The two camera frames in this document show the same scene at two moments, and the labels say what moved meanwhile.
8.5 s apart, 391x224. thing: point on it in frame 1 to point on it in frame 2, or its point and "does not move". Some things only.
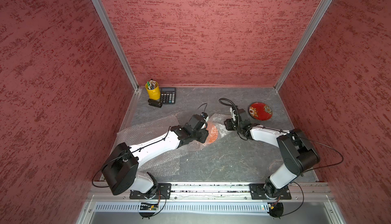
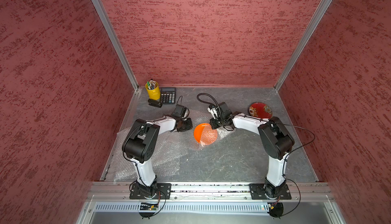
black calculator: x=168 y=95 does not move
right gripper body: x=233 y=126 to x=217 y=123
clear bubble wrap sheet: x=166 y=164 does not move
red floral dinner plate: x=260 y=111 does not move
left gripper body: x=200 y=136 to x=186 y=125
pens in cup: x=151 y=84 does not move
